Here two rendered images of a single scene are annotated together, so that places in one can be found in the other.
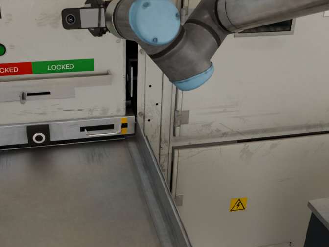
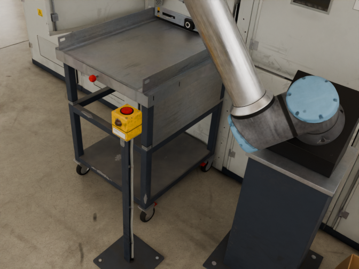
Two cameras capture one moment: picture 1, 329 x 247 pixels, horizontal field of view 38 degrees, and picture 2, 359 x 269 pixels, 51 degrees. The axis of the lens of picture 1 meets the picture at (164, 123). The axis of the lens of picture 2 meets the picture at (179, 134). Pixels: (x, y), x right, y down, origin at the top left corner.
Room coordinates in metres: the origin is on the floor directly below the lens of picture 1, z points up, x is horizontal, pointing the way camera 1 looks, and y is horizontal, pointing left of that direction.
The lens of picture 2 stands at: (-0.13, -1.25, 1.66)
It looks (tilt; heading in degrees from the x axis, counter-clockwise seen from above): 37 degrees down; 52
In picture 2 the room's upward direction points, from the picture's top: 5 degrees clockwise
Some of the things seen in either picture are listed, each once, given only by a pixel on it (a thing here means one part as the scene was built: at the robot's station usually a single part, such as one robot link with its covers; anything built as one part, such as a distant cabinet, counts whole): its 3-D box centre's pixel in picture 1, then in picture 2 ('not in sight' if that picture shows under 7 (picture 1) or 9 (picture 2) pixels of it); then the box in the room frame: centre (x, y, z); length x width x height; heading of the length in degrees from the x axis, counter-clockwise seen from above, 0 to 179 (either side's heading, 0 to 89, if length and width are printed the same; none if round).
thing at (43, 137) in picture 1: (38, 135); (188, 24); (1.12, 0.34, 0.90); 0.06 x 0.03 x 0.05; 105
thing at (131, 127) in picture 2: not in sight; (126, 122); (0.41, -0.25, 0.85); 0.08 x 0.08 x 0.10; 15
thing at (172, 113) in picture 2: not in sight; (147, 112); (0.82, 0.26, 0.46); 0.64 x 0.58 x 0.66; 15
